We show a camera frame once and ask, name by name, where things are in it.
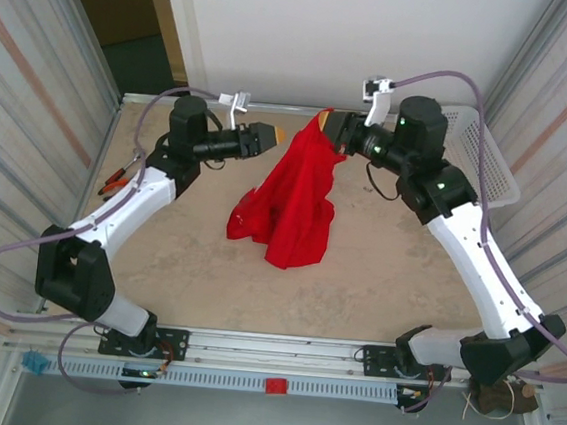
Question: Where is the red t-shirt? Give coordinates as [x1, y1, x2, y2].
[222, 98, 353, 277]

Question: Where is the white plastic basket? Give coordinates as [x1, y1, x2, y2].
[432, 102, 529, 214]

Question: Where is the silver ratchet wrench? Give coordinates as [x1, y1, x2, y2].
[108, 150, 143, 184]

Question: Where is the small red block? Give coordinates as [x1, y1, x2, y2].
[264, 377, 290, 398]

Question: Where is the small circuit board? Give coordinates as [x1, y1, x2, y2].
[394, 383, 432, 404]
[120, 365, 169, 382]

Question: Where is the small blue block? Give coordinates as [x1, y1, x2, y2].
[20, 350, 49, 376]

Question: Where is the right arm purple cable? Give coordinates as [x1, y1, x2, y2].
[359, 64, 567, 425]

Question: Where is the white door frame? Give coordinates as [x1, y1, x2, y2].
[146, 0, 219, 100]

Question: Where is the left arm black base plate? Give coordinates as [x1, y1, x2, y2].
[97, 322, 191, 364]

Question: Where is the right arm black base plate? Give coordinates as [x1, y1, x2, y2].
[360, 343, 455, 385]

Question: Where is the white slotted cable duct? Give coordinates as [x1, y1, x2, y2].
[41, 353, 401, 408]

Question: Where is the brown drawstring pouch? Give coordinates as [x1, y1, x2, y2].
[462, 373, 544, 425]

